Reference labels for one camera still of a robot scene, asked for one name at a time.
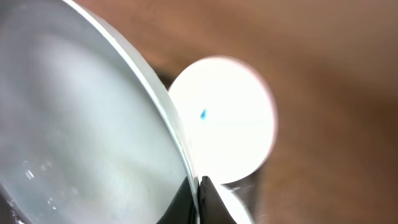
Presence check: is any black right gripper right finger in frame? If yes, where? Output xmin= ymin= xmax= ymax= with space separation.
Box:
xmin=198 ymin=176 xmax=236 ymax=224

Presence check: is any white plate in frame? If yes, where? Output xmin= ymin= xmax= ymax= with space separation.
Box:
xmin=1 ymin=0 xmax=200 ymax=224
xmin=169 ymin=56 xmax=278 ymax=184

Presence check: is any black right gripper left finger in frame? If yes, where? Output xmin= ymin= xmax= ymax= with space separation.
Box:
xmin=157 ymin=178 xmax=196 ymax=224

